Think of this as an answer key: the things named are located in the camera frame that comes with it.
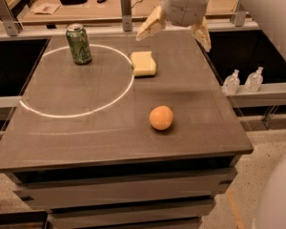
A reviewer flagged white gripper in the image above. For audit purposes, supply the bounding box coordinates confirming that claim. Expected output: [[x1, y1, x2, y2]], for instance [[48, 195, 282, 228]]
[[136, 0, 212, 52]]

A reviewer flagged yellow sponge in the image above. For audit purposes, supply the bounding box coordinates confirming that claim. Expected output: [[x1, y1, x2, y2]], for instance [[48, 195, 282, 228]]
[[131, 52, 156, 77]]

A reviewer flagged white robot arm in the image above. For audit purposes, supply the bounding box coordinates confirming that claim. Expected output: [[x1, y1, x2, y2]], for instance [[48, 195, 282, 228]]
[[136, 0, 286, 229]]

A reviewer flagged green soda can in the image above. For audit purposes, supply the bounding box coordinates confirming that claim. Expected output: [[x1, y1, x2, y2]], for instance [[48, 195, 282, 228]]
[[66, 24, 92, 65]]

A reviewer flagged clear bottle left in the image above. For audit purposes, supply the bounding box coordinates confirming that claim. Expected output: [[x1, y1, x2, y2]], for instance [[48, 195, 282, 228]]
[[222, 70, 240, 95]]

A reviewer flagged clear bottle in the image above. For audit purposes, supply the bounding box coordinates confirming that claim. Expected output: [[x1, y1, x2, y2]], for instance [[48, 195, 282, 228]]
[[245, 67, 263, 92], [222, 70, 240, 95]]

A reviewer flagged small black remote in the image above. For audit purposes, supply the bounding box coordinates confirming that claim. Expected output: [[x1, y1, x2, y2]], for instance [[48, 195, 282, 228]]
[[97, 0, 107, 4]]

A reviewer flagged orange fruit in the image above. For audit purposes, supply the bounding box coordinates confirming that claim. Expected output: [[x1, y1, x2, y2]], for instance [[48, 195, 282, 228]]
[[150, 106, 174, 131]]

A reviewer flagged clear bottle right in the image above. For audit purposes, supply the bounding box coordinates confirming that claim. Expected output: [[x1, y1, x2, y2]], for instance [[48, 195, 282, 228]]
[[245, 67, 263, 92]]

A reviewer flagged black object on desk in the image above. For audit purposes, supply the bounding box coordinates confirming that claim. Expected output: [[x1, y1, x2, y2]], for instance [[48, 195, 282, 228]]
[[60, 0, 88, 6]]

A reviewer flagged paper sheet on desk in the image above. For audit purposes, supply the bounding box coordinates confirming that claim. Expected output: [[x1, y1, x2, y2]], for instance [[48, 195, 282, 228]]
[[33, 3, 60, 15]]

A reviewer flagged grey drawer cabinet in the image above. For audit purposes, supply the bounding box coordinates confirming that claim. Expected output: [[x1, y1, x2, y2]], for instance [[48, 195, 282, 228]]
[[10, 156, 236, 229]]

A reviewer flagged middle metal bracket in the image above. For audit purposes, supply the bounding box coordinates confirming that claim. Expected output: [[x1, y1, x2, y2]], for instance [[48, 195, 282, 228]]
[[120, 0, 133, 31]]

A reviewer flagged metal bracket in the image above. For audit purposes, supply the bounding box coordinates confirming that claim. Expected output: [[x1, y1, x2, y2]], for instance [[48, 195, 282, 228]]
[[233, 2, 246, 27], [0, 0, 22, 36], [120, 0, 133, 31]]

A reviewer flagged right metal bracket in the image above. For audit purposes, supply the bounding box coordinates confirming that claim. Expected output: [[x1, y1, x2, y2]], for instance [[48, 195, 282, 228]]
[[233, 2, 246, 27]]

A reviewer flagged left metal bracket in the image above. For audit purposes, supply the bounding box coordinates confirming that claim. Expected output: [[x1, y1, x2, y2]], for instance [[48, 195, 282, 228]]
[[0, 0, 22, 36]]

